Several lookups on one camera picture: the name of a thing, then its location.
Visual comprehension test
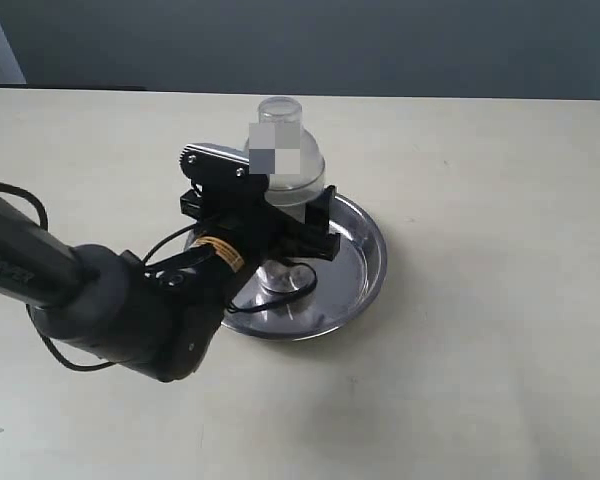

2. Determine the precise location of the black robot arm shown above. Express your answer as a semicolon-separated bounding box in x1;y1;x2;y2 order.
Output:
0;179;340;383

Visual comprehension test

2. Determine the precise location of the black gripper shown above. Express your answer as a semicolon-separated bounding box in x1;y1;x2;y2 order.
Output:
178;175;340;273

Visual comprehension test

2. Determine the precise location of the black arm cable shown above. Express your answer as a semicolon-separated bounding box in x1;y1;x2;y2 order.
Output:
0;180;318;373

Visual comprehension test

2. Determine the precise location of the round stainless steel plate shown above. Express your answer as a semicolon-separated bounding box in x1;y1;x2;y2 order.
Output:
222;194;388;341

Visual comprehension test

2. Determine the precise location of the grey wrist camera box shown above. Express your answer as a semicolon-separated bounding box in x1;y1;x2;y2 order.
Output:
179;143;249;187

